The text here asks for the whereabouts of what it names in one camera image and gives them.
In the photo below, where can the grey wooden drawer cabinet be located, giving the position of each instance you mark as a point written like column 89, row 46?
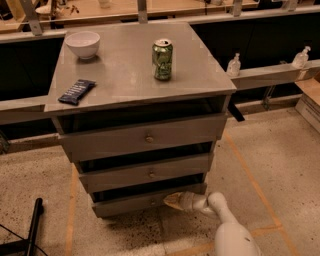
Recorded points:
column 126, row 93

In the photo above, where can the clear sanitizer bottle right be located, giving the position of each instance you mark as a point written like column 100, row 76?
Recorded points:
column 301, row 58

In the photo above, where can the grey middle drawer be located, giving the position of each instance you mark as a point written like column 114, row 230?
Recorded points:
column 137, row 174

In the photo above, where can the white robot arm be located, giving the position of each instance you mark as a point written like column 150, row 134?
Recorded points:
column 231, row 238

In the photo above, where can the green soda can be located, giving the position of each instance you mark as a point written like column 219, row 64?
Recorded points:
column 162, row 52

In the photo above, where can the clear sanitizer bottle left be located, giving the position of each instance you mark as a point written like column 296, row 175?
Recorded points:
column 234, row 65

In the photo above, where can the clear sanitizer bottle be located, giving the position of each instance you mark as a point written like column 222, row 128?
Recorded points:
column 301, row 58
column 234, row 65

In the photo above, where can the white ceramic bowl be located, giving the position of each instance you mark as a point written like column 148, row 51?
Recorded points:
column 84, row 44

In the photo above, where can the grey bottom drawer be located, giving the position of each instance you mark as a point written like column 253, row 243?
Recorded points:
column 142, row 201

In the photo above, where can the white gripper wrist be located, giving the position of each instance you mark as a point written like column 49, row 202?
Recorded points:
column 189, row 202

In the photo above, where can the grey top drawer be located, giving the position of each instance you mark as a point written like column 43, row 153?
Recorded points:
column 110, row 142

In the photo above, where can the cardboard box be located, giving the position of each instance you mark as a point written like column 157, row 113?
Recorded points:
column 309, row 103

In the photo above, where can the dark blue snack bar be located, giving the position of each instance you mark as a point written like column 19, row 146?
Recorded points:
column 76, row 92

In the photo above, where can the black stand leg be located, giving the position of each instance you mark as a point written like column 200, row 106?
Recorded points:
column 28, row 245

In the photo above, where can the grey drawer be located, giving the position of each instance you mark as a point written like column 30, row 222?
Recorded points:
column 110, row 142
column 137, row 174
column 142, row 201

